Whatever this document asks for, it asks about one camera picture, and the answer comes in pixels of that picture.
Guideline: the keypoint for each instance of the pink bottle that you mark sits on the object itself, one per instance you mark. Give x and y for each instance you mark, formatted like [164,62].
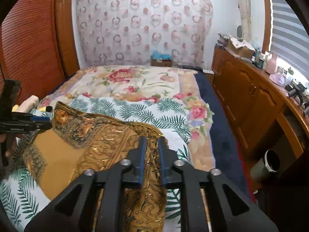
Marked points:
[271,64]

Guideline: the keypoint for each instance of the grey waste bin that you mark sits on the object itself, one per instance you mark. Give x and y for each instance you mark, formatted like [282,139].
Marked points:
[267,165]

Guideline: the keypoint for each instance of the small grey fan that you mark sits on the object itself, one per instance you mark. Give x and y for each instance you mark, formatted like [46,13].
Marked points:
[239,31]

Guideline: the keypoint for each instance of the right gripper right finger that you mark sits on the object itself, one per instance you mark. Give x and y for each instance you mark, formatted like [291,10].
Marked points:
[209,200]

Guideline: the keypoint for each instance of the navy blue bed mattress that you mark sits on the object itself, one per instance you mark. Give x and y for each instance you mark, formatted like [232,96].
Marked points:
[224,144]

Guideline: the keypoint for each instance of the long wooden sideboard cabinet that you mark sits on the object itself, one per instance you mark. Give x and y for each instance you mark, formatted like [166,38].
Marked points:
[258,111]

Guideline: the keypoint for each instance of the pink circle patterned curtain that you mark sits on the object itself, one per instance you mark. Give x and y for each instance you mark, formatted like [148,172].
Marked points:
[133,31]

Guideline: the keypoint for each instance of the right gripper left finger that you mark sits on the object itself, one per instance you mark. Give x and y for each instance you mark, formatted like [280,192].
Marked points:
[74,209]

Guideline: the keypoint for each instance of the person's hand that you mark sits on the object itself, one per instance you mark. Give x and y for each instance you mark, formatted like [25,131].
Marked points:
[10,144]

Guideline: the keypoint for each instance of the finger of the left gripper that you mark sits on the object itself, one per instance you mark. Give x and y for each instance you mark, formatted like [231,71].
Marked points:
[30,117]
[23,128]

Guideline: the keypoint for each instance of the mustard gold patterned garment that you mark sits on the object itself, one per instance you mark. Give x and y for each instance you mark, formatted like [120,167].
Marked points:
[78,141]

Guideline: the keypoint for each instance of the beige folded cloth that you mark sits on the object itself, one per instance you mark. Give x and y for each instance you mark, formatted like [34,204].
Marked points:
[33,100]

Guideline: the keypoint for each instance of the brown louvered wardrobe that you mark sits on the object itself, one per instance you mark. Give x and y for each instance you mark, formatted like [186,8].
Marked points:
[38,48]

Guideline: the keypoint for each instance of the black tripod gadget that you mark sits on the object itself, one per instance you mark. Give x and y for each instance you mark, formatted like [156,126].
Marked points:
[298,93]

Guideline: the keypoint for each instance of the open cardboard box on cabinet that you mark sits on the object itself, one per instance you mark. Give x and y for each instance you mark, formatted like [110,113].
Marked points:
[240,48]

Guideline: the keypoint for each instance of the grey zebra window blind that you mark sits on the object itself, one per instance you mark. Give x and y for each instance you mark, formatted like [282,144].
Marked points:
[289,37]

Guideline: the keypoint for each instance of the floral bed blanket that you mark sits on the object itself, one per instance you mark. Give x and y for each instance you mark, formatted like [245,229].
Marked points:
[167,98]

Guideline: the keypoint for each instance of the green leaf print sheet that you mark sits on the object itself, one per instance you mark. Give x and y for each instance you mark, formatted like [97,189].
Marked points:
[22,197]

